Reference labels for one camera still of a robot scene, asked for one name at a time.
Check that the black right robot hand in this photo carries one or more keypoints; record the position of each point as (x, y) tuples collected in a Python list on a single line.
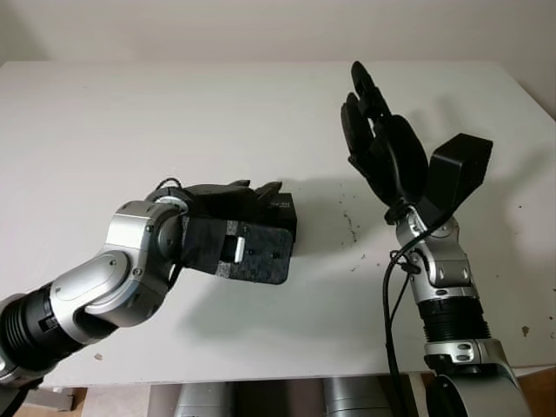
[(395, 160)]

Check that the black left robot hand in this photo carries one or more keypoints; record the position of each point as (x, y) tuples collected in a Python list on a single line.
[(221, 202)]

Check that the black RealSense box lid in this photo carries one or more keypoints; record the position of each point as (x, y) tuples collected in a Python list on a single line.
[(282, 213)]

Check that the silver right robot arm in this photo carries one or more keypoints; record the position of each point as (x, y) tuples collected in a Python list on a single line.
[(447, 269)]

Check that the grey left robot thigh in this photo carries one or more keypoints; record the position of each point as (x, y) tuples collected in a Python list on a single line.
[(204, 401)]

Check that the grey robot thigh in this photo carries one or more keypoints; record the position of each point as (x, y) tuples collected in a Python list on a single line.
[(356, 399), (204, 401)]

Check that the grey right robot thigh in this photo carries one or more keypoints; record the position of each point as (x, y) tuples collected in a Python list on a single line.
[(356, 399)]

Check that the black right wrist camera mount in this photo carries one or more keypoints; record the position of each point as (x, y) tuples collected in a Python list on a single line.
[(460, 165)]

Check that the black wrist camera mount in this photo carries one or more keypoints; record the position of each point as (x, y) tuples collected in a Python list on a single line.
[(460, 165), (260, 256)]

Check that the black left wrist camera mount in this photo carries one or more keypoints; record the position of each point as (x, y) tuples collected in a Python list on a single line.
[(260, 256)]

